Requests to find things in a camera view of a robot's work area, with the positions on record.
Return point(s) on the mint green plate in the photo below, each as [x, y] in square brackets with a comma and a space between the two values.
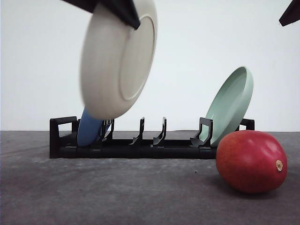
[230, 105]

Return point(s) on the black gripper finger holding plate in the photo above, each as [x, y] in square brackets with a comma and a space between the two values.
[123, 9]
[87, 5]

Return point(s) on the white plate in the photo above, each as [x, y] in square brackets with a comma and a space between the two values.
[116, 59]

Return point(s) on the blue plate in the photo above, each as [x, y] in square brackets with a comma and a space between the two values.
[89, 130]

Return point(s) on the black plastic dish rack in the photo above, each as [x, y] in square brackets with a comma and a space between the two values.
[64, 142]

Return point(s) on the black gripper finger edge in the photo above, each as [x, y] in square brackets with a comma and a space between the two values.
[292, 13]

